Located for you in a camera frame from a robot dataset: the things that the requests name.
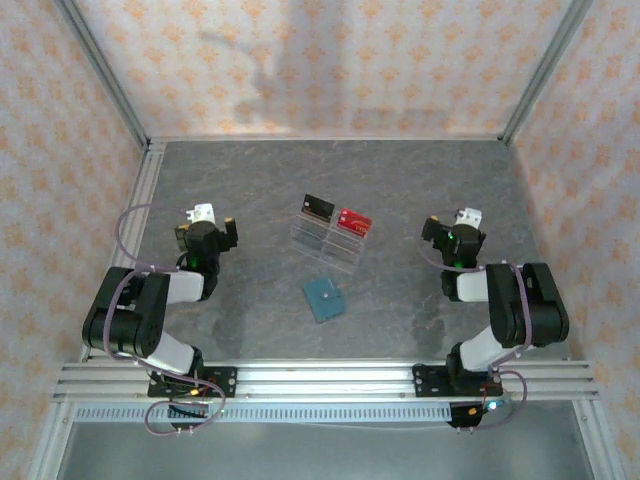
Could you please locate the red credit card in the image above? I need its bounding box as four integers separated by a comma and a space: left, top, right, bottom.
336, 207, 374, 237

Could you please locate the black credit card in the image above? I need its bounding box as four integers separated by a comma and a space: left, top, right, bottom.
301, 193, 336, 225

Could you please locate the clear acrylic card stand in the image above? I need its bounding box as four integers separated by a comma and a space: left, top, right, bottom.
288, 207, 365, 275

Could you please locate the grey metal lower panel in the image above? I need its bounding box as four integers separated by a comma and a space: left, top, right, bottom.
54, 422, 596, 480

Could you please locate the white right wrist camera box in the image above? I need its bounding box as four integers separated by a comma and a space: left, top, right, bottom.
453, 206, 483, 227

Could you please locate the aluminium table side rail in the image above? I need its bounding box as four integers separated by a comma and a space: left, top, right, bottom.
79, 139, 167, 362

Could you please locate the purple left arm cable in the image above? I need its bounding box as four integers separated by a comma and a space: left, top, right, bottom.
102, 202, 225, 437

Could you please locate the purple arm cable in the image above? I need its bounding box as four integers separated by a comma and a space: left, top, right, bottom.
102, 202, 225, 437
416, 234, 530, 432

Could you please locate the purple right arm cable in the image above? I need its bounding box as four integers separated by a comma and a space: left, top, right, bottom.
416, 234, 530, 432

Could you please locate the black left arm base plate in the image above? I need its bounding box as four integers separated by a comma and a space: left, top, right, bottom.
148, 366, 238, 399

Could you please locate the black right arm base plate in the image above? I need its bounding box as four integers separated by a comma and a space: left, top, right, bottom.
412, 364, 502, 399

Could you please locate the wide aluminium mounting rail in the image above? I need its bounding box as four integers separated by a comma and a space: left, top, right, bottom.
52, 360, 600, 402

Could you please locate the aluminium frame post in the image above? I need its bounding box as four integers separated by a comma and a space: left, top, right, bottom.
498, 0, 596, 147
53, 0, 152, 147

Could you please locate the slotted grey cable duct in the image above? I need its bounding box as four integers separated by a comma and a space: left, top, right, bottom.
73, 403, 454, 424

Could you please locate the aluminium frame leg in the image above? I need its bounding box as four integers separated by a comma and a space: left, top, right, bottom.
572, 399, 611, 480
29, 402, 76, 480

